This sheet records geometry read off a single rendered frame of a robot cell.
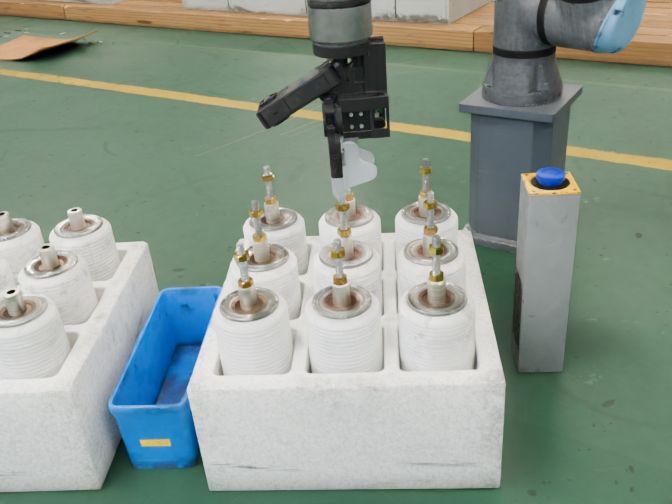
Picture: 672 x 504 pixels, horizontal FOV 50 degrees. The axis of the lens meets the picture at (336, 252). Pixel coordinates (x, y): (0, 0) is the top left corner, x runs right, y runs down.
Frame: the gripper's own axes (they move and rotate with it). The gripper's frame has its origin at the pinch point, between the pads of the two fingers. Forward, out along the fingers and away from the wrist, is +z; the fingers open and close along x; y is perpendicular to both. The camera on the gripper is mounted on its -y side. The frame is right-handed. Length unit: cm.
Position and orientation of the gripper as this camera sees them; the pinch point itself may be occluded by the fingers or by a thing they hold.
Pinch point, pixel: (336, 193)
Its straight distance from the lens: 96.9
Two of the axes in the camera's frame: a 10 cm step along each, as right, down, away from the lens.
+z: 0.7, 8.7, 4.9
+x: -0.3, -4.9, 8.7
